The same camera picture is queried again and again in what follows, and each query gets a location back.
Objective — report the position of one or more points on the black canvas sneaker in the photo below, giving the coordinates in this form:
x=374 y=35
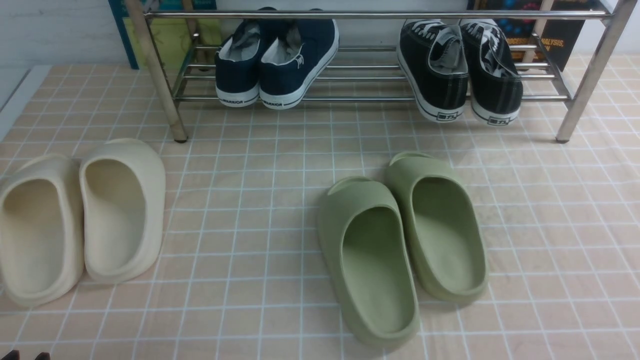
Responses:
x=430 y=54
x=496 y=85

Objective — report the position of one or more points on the silver metal shoe rack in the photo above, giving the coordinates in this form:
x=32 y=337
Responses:
x=614 y=18

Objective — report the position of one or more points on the left green foam slipper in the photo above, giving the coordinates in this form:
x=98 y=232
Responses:
x=360 y=232

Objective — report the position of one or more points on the green foam slipper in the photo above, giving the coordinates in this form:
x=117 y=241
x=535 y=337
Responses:
x=360 y=232
x=443 y=235

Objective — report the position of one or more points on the right navy canvas sneaker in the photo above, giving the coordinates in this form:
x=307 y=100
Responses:
x=302 y=49

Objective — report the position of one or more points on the navy canvas sneaker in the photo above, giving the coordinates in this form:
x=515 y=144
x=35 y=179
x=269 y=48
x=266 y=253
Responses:
x=237 y=61
x=302 y=49

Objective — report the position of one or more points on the right green foam slipper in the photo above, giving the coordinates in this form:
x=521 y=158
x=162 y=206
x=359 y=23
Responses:
x=443 y=235

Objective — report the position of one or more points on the left navy canvas sneaker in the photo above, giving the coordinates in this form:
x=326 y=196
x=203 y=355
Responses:
x=237 y=61

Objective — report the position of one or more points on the blue and yellow book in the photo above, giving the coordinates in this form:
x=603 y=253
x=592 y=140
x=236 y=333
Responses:
x=171 y=37

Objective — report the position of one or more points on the right cream foam slipper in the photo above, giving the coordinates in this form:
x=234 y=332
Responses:
x=123 y=187

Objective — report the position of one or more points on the cream foam slipper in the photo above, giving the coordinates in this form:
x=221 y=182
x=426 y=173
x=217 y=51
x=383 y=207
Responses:
x=41 y=221
x=123 y=187

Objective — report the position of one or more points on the black image processing book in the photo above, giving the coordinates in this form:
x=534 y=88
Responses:
x=558 y=36

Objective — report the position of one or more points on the left cream foam slipper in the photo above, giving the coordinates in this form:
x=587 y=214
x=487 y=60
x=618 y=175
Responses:
x=41 y=221

